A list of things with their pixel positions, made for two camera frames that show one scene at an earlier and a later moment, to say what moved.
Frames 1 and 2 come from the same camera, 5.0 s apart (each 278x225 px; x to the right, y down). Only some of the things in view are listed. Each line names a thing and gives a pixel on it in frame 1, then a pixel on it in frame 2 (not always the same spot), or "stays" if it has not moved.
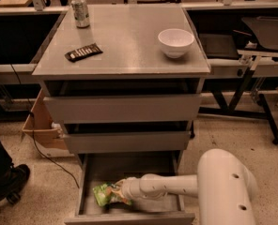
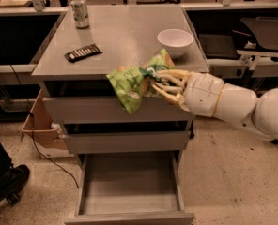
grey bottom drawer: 97,169 stays
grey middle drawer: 131,136 stays
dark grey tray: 271,32 stays
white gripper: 129,187 to 203,93
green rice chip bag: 103,197 to 131,83
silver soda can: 80,11 stays
